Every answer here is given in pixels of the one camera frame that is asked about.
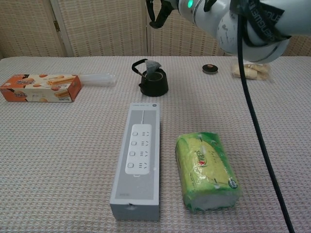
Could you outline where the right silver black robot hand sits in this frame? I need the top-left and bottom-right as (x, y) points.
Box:
(145, 0), (179, 29)

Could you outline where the small grey triangular sachet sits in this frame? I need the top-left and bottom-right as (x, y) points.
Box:
(145, 60), (163, 81)

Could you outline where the small black round lid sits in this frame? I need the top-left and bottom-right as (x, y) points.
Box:
(202, 63), (219, 74)

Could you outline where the black cast iron teapot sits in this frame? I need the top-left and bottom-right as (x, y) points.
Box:
(131, 59), (169, 97)

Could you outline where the bagged cookies packet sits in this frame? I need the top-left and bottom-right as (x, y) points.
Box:
(230, 62), (272, 82)

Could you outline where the woven folding screen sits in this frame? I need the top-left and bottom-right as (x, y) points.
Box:
(0, 0), (311, 59)

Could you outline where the clear plastic tube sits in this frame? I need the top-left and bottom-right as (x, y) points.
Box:
(79, 72), (117, 87)

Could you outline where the orange egg roll biscuit box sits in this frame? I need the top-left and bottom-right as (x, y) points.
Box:
(0, 74), (83, 103)

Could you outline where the green tissue pack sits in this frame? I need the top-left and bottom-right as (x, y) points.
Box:
(174, 132), (243, 211)

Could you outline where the beige woven tablecloth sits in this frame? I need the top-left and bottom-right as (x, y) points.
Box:
(0, 56), (311, 233)

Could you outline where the grey power strip box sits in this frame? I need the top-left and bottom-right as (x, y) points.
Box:
(109, 101), (161, 221)

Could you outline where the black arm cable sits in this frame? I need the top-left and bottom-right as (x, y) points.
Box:
(237, 14), (296, 233)

